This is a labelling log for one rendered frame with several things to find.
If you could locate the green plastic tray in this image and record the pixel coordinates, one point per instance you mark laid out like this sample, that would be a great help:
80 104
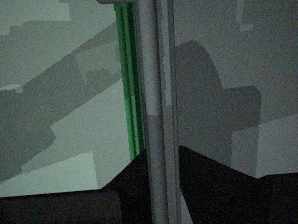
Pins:
129 55

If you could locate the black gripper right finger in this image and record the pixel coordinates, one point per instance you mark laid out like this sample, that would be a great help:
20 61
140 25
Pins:
217 194

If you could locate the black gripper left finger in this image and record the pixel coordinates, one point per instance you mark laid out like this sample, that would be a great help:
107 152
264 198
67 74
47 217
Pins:
124 200

